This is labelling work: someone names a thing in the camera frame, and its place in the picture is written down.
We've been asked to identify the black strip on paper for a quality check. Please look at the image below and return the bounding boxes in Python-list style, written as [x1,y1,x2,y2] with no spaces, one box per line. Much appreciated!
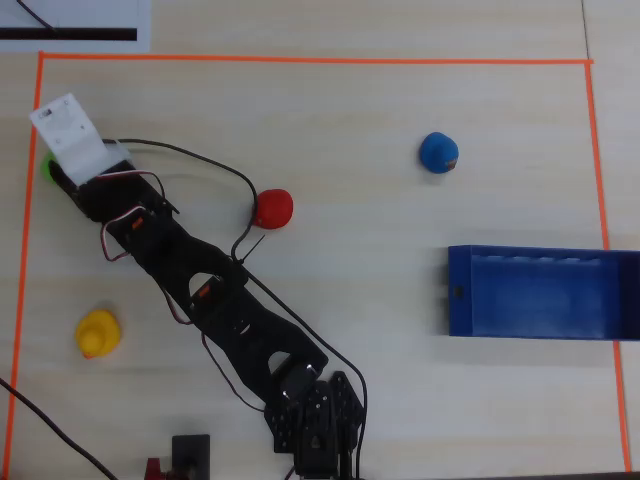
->
[0,27,138,42]

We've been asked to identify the black zip tie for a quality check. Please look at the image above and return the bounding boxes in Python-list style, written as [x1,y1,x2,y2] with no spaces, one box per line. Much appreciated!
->
[237,233,267,265]

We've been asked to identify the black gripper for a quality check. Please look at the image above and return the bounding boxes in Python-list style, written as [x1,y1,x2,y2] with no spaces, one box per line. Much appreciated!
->
[49,158,180,229]

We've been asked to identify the black camera cable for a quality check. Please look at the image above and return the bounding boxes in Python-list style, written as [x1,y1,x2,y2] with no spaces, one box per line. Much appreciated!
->
[102,138,369,480]

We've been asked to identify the blue rubber duck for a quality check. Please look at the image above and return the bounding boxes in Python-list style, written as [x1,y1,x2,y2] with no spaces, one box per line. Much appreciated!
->
[418,131,460,175]

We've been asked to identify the long orange tape strip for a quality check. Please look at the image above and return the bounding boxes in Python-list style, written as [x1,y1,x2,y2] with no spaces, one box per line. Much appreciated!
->
[37,51,595,66]

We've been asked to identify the red white servo wire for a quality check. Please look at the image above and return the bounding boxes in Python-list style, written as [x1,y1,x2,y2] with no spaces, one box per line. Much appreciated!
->
[94,168,167,264]
[160,285,197,327]
[199,330,267,414]

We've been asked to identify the blue plastic box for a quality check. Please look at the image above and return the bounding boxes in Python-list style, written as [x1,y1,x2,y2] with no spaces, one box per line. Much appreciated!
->
[445,244,640,343]

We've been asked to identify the green rubber duck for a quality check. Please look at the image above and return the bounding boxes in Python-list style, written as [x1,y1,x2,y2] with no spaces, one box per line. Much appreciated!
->
[40,151,64,184]

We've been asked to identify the thick black cable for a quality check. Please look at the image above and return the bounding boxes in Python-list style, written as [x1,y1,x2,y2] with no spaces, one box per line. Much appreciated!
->
[0,377,119,480]

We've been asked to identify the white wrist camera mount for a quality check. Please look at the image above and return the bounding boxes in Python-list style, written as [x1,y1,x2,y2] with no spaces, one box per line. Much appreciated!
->
[29,92,135,185]

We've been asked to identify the red rubber duck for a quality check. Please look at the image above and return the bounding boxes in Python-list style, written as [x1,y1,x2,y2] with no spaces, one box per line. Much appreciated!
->
[251,188,295,231]

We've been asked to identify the black table clamp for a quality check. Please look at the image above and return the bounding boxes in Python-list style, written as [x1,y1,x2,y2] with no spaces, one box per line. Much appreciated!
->
[170,433,212,480]

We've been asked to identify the yellow rubber duck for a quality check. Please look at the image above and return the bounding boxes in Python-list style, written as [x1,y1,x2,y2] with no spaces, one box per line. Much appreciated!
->
[74,309,123,361]

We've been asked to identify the thin black cable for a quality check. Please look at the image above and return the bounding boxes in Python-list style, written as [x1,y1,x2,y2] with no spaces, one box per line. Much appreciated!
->
[15,0,59,36]

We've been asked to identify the white paper sheet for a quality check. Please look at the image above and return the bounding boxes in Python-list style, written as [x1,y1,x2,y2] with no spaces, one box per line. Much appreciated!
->
[0,0,153,54]

